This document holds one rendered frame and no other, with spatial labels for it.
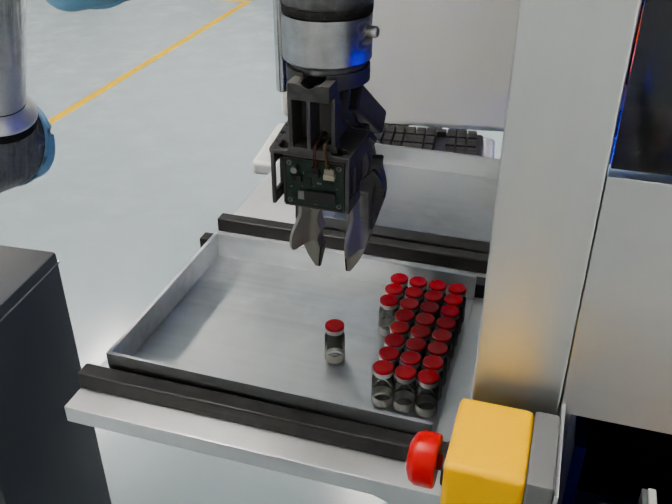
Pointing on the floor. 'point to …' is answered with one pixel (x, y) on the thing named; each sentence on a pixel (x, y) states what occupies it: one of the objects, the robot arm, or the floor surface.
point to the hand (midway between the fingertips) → (336, 252)
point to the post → (549, 193)
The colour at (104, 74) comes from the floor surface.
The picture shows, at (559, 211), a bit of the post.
